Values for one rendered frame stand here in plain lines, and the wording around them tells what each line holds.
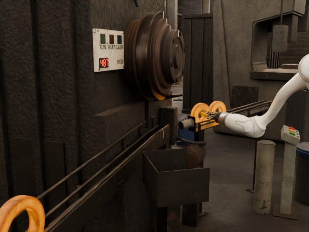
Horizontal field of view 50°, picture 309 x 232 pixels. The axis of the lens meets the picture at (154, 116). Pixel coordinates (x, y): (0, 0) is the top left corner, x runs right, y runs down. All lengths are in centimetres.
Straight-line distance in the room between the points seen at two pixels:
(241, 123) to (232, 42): 261
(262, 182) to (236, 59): 231
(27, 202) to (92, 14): 83
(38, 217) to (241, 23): 380
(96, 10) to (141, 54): 30
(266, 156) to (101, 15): 148
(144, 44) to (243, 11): 294
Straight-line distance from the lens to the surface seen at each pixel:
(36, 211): 103
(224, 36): 452
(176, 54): 174
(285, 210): 261
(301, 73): 164
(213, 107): 232
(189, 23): 603
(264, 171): 245
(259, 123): 210
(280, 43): 408
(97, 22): 151
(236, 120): 199
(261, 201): 253
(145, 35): 165
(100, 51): 147
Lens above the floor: 115
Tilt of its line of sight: 11 degrees down
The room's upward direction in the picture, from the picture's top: straight up
